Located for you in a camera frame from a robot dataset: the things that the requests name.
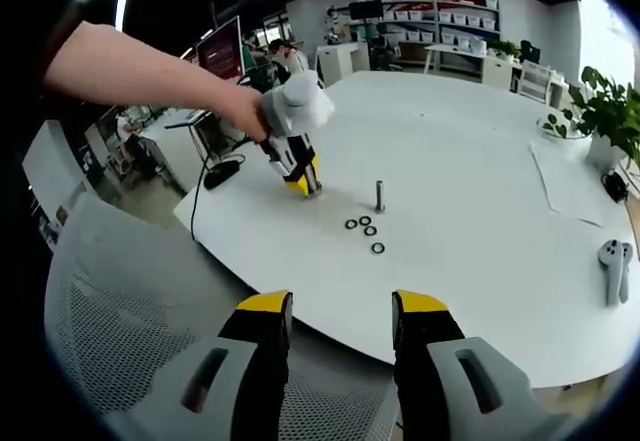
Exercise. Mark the small plant on cabinet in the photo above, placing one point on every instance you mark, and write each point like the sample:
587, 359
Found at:
502, 48

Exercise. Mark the black computer mouse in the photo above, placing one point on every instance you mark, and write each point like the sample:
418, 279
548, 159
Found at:
222, 175

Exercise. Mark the white monitor with red screen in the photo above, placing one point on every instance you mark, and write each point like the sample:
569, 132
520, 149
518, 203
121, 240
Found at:
220, 53

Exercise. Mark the small steel washer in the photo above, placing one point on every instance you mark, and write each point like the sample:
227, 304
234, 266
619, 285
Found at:
372, 249

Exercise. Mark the small black device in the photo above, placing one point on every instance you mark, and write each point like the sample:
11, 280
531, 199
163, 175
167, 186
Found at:
615, 186

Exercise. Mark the large steel threaded stud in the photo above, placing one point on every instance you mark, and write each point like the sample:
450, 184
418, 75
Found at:
315, 192

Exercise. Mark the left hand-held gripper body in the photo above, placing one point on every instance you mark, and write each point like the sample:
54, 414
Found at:
300, 106

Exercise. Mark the white low cabinet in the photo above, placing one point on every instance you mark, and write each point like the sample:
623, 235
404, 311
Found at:
340, 63

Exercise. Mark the small steel threaded stud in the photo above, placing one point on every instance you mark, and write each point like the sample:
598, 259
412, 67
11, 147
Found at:
380, 193

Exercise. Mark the white background desk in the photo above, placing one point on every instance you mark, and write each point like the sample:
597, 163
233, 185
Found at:
457, 53

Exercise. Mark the white game controller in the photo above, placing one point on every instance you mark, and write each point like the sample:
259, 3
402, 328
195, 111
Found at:
610, 276

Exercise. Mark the grey mesh office chair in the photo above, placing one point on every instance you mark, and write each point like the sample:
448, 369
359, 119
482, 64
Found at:
150, 311

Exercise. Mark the person's left hand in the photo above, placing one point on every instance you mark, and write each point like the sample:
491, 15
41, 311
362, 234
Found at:
247, 108

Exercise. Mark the green potted plant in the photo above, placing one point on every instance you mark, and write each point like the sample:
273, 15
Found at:
610, 106

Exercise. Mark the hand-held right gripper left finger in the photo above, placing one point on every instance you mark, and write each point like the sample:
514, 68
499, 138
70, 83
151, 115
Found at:
260, 361

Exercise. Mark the shelving with white bins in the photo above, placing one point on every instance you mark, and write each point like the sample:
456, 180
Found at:
440, 16

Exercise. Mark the white slatted chair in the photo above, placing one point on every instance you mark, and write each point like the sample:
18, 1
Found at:
535, 81

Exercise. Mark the white paper sheet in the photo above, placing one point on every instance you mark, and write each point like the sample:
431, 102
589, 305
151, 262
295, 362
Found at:
565, 181

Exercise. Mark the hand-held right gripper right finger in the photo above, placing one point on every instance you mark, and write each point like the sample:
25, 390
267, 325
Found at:
430, 361

